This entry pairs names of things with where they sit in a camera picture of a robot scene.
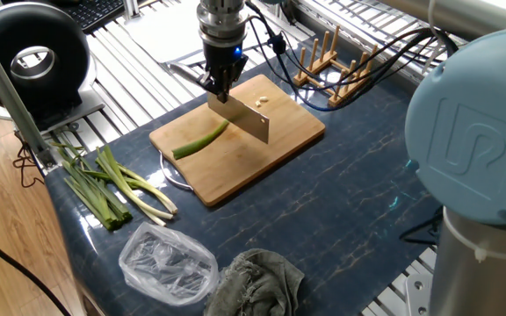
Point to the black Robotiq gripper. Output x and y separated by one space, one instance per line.
224 59

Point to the steel cleaver knife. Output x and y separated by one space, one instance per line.
244 116

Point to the single scallion stalk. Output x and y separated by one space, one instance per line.
196 145

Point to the scallion with white stem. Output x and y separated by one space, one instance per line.
156 220
156 193
147 207

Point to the clear plastic bag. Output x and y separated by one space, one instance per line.
169 263

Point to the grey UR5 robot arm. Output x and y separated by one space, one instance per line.
468 145

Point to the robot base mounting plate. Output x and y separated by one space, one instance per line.
417 294

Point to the small cut scallion piece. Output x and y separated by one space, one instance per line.
258 104

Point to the small white scallion piece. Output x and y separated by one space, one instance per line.
263 99

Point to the white blank paper sheet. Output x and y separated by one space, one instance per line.
165 30

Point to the wooden cutting board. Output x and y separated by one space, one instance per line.
244 167

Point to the wooden dish rack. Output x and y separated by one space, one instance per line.
349 88

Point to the black keyboard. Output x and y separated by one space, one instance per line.
95 13

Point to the dark blue marbled mat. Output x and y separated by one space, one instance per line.
323 197

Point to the green scallion leaves bundle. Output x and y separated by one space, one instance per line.
99 202

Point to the grey-green rag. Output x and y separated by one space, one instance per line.
257 285

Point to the silver metal stand post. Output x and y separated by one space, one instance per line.
131 9

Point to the grey metal base plate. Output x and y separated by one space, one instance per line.
86 107

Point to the aluminium extrusion post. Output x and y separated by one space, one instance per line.
7 92

